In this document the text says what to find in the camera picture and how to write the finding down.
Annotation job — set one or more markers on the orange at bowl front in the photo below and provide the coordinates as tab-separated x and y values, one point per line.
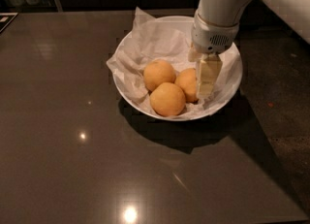
168	99

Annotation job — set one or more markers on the crumpled white paper liner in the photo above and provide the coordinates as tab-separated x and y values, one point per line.
158	45

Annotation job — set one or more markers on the white round bowl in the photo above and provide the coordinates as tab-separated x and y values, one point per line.
155	24

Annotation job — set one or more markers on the orange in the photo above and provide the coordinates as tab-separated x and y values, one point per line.
186	80
157	72
168	99

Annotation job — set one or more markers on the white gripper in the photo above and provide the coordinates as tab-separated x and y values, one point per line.
211	38

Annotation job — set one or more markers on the dark framed tray corner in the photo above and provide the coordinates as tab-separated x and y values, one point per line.
6	19

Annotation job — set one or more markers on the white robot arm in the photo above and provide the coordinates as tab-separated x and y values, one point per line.
216	23

